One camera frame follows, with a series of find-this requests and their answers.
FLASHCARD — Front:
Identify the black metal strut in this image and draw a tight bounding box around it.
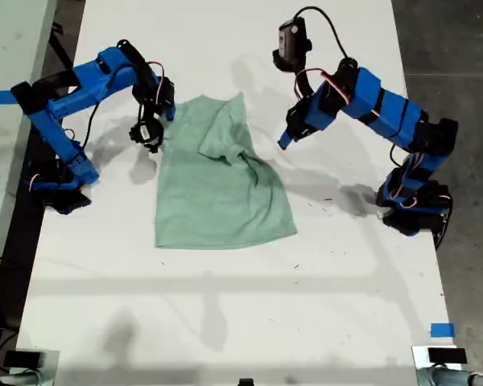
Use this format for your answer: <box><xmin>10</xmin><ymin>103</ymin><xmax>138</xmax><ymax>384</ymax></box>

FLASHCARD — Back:
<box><xmin>50</xmin><ymin>22</ymin><xmax>74</xmax><ymax>76</ymax></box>

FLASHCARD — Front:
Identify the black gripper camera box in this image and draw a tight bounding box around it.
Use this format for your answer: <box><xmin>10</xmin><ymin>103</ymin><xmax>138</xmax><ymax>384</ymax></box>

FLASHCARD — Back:
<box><xmin>271</xmin><ymin>18</ymin><xmax>313</xmax><ymax>74</ymax></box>
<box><xmin>128</xmin><ymin>118</ymin><xmax>165</xmax><ymax>154</ymax></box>

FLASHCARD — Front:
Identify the pale green T-shirt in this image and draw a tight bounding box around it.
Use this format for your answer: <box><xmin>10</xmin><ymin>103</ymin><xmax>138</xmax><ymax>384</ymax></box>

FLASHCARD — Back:
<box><xmin>154</xmin><ymin>91</ymin><xmax>298</xmax><ymax>251</ymax></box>

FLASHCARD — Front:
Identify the black camera stalk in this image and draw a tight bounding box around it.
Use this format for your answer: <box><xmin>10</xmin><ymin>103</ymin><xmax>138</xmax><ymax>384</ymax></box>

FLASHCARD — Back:
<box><xmin>293</xmin><ymin>70</ymin><xmax>316</xmax><ymax>101</ymax></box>
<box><xmin>136</xmin><ymin>102</ymin><xmax>154</xmax><ymax>124</ymax></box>

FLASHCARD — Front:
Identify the blue tape square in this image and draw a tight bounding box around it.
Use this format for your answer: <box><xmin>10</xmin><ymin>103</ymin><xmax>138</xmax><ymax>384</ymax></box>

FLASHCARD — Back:
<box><xmin>430</xmin><ymin>322</ymin><xmax>456</xmax><ymax>339</ymax></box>

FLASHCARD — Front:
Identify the black camera cable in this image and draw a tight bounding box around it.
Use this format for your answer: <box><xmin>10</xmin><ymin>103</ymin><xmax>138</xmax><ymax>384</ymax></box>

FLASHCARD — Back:
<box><xmin>293</xmin><ymin>6</ymin><xmax>351</xmax><ymax>61</ymax></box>
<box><xmin>80</xmin><ymin>102</ymin><xmax>104</xmax><ymax>150</ymax></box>

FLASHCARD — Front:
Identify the pale side table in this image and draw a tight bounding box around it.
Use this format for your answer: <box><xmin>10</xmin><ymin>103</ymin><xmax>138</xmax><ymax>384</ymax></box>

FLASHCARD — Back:
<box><xmin>0</xmin><ymin>0</ymin><xmax>60</xmax><ymax>310</ymax></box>

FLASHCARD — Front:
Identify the small black box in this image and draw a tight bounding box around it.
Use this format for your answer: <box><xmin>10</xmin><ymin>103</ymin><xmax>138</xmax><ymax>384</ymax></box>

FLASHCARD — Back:
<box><xmin>3</xmin><ymin>350</ymin><xmax>45</xmax><ymax>368</ymax></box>
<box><xmin>427</xmin><ymin>347</ymin><xmax>468</xmax><ymax>365</ymax></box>

